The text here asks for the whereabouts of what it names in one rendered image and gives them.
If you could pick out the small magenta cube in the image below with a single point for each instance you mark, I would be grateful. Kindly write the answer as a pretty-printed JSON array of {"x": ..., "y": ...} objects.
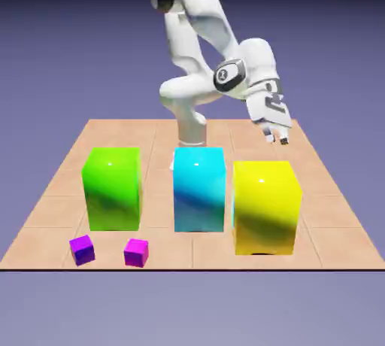
[{"x": 136, "y": 252}]

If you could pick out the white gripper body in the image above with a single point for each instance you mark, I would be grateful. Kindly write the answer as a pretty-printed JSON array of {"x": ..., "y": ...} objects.
[{"x": 266, "y": 109}]

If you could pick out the small purple cube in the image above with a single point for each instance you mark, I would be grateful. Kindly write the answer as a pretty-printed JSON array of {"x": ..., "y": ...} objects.
[{"x": 82, "y": 249}]

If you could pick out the large green box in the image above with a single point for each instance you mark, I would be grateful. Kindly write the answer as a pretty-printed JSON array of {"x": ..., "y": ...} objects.
[{"x": 112, "y": 189}]

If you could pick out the large yellow box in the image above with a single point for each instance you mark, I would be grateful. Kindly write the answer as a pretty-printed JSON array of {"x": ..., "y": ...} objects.
[{"x": 266, "y": 207}]

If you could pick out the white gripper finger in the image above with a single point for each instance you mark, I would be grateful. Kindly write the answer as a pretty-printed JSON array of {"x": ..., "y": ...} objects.
[
  {"x": 268, "y": 132},
  {"x": 284, "y": 136}
]

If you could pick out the large cyan box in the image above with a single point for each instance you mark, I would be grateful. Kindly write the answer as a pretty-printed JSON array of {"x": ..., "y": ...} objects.
[{"x": 198, "y": 189}]

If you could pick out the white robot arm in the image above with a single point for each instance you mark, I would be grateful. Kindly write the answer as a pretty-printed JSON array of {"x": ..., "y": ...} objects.
[{"x": 192, "y": 48}]

